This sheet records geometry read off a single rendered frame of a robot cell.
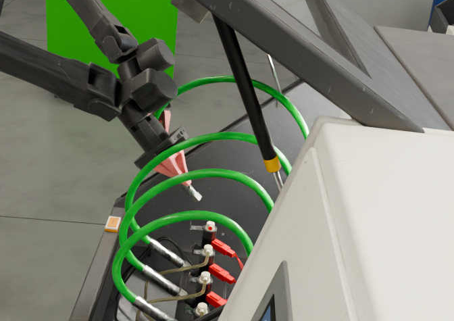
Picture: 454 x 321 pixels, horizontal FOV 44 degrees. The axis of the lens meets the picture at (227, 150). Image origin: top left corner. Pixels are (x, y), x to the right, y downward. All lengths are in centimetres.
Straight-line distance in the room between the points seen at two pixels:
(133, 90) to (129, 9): 334
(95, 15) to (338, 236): 94
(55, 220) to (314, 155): 263
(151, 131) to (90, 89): 14
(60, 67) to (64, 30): 341
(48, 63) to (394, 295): 75
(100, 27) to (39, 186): 225
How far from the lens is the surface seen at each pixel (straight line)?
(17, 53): 100
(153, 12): 437
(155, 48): 122
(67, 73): 101
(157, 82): 102
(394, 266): 43
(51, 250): 296
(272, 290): 59
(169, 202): 151
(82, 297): 126
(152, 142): 107
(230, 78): 109
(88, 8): 134
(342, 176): 53
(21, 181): 353
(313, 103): 137
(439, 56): 121
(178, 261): 111
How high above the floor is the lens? 179
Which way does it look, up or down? 27 degrees down
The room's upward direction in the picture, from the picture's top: 7 degrees clockwise
